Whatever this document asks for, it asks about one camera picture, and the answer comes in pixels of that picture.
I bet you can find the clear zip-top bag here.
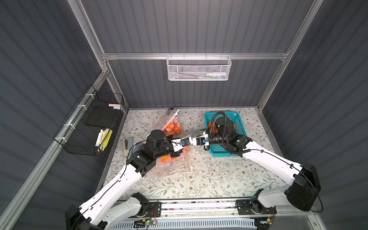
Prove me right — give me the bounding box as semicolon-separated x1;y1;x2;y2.
153;108;182;137
155;138;193;177
146;153;193;179

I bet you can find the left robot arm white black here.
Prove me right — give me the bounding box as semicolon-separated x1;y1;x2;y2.
65;129;193;230

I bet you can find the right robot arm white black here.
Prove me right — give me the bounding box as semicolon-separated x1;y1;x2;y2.
199;111;321;214

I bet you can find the teal plastic basket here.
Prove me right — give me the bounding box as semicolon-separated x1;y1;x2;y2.
204;111;252;157

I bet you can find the yellow item in black basket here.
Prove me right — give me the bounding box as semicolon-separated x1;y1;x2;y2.
98;128;113;152

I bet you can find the black notebook in basket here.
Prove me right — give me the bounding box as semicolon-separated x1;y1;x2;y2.
85;106;120;128

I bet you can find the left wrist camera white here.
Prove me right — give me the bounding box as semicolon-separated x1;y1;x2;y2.
172;137;192;148

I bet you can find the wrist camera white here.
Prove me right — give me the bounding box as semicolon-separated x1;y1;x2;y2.
172;137;192;148
192;134;209;148

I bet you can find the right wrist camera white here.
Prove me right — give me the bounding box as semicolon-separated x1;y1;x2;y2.
192;134;209;148

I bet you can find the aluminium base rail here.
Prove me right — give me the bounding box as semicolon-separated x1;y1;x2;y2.
114;196;311;223

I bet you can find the white wire mesh basket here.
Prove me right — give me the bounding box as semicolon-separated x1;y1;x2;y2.
166;55;232;81

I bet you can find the black wire wall basket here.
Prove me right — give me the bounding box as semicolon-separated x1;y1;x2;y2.
54;85;125;157

